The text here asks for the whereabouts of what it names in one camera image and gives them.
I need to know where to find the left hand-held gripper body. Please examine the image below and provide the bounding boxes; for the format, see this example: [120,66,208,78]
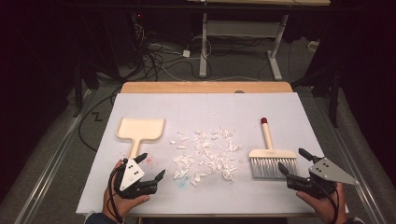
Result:
[112,157,158,200]

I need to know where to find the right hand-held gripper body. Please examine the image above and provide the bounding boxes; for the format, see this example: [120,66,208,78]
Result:
[286,156,360,200]

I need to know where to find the cream hand brush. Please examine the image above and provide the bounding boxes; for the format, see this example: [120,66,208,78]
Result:
[248,117,299,180]

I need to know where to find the pile of white paper scraps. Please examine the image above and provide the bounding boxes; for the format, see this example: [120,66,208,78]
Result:
[169,125,246,188]

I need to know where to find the person's right hand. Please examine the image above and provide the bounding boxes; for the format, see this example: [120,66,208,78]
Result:
[295,182,348,224]

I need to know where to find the person's left hand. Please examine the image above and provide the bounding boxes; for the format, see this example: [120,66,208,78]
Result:
[102,159,151,222]

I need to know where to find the cream plastic dustpan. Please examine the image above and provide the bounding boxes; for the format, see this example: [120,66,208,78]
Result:
[115,117,165,160]

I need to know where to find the black metal stand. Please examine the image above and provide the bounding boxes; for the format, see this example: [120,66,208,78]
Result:
[72,60,101,119]
[292,60,342,129]

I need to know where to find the white foam board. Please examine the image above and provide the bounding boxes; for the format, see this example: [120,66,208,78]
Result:
[76,92,349,216]

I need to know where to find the wooden table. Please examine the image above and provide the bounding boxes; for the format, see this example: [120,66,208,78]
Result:
[120,81,312,218]

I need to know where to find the small white box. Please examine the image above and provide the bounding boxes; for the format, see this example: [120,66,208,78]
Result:
[306,40,320,53]

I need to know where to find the aluminium floor rail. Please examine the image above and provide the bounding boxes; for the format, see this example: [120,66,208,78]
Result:
[13,89,96,224]
[312,94,389,224]

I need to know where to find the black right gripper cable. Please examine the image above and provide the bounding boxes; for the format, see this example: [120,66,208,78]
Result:
[311,181,341,220]

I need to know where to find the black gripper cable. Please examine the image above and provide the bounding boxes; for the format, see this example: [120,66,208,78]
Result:
[311,181,341,220]
[106,169,125,224]

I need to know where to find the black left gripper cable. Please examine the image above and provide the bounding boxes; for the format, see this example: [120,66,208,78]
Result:
[106,169,125,224]

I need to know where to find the black floor cable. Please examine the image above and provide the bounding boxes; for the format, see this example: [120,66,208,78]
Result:
[78,89,121,153]

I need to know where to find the tangle of floor cables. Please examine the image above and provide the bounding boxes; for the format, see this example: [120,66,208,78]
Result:
[129,22,216,82]

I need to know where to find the white metal desk frame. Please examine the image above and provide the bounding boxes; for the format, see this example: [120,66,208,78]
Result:
[186,0,332,81]

